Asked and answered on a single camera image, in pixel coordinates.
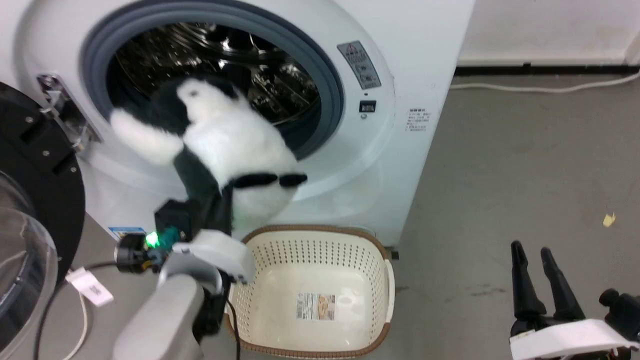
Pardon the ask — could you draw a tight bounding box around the shiny steel washer drum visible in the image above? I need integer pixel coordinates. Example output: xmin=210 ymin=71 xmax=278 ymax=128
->
xmin=106 ymin=22 xmax=321 ymax=147

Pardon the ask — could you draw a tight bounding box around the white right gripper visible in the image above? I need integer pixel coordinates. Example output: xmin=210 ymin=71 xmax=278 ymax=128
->
xmin=509 ymin=240 xmax=640 ymax=360

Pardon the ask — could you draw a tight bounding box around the black and white plush panda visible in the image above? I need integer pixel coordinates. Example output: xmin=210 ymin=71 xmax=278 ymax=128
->
xmin=108 ymin=74 xmax=309 ymax=237

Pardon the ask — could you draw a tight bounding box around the printed product label sticker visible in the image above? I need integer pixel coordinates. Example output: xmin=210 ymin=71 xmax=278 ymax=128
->
xmin=295 ymin=292 xmax=336 ymax=321

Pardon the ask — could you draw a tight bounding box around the metal washer door hinge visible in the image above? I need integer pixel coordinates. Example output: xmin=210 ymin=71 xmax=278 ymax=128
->
xmin=37 ymin=73 xmax=102 ymax=157

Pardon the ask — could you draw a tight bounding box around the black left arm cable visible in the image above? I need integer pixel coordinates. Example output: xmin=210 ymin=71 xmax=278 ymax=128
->
xmin=224 ymin=297 xmax=242 ymax=360

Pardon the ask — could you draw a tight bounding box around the black cylinder with green light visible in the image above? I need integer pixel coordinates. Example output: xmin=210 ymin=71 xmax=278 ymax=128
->
xmin=114 ymin=231 xmax=168 ymax=275

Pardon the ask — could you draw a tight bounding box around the white front-load washing machine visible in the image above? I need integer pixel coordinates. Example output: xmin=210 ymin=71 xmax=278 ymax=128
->
xmin=0 ymin=0 xmax=476 ymax=251

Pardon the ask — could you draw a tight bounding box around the thin black cable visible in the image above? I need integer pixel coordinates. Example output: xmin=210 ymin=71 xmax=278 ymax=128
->
xmin=32 ymin=260 xmax=121 ymax=360

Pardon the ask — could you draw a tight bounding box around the black baseboard strip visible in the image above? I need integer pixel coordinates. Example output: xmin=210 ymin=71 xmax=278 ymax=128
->
xmin=453 ymin=63 xmax=640 ymax=77

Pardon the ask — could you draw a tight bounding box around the long white floor cable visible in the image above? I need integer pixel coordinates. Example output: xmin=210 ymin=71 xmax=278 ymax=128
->
xmin=449 ymin=69 xmax=640 ymax=95

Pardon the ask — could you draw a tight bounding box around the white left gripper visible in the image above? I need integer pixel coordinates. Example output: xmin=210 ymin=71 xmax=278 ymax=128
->
xmin=173 ymin=149 xmax=257 ymax=285

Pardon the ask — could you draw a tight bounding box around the thin white cable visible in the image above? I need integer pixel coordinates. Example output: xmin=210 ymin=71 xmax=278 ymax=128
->
xmin=62 ymin=292 xmax=90 ymax=360

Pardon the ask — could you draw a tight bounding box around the white cable tag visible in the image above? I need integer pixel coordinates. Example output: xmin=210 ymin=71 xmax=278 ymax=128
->
xmin=64 ymin=267 xmax=115 ymax=307

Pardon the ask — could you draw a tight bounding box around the cream laundry basket brown rim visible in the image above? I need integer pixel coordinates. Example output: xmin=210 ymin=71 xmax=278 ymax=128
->
xmin=223 ymin=224 xmax=396 ymax=359

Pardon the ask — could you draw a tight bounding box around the black round washer door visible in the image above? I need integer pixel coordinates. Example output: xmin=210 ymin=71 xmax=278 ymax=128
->
xmin=0 ymin=82 xmax=86 ymax=360

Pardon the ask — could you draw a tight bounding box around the blue and yellow energy sticker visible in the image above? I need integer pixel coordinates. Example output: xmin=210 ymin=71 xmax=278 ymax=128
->
xmin=107 ymin=226 xmax=146 ymax=242

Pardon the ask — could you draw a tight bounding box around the grey warning sticker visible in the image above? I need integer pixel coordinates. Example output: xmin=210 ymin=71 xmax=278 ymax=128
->
xmin=336 ymin=40 xmax=382 ymax=90

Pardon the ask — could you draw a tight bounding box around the grey rubber door gasket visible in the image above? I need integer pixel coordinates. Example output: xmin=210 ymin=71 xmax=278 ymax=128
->
xmin=80 ymin=0 xmax=346 ymax=162

